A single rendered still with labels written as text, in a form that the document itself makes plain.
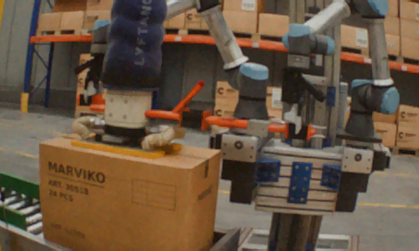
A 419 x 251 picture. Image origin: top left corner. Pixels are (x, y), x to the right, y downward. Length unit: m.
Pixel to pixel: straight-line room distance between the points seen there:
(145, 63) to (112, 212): 0.51
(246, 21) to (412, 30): 3.13
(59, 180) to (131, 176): 0.31
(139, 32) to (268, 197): 0.89
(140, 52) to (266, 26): 7.20
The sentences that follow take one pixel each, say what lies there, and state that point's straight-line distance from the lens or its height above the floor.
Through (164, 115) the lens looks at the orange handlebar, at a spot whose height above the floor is 1.08.
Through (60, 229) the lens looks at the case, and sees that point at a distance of 1.97.
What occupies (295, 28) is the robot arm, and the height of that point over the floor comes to 1.42.
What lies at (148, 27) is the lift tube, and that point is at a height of 1.38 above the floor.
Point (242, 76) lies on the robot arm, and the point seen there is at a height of 1.22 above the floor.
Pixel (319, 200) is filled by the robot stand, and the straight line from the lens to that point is 2.27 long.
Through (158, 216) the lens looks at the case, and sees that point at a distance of 1.76.
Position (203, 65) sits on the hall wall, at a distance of 10.55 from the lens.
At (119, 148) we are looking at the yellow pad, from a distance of 1.83.
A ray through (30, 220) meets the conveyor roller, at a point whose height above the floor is 0.54.
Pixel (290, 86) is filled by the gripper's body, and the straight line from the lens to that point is 1.78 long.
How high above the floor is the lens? 1.29
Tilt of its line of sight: 7 degrees down
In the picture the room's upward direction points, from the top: 5 degrees clockwise
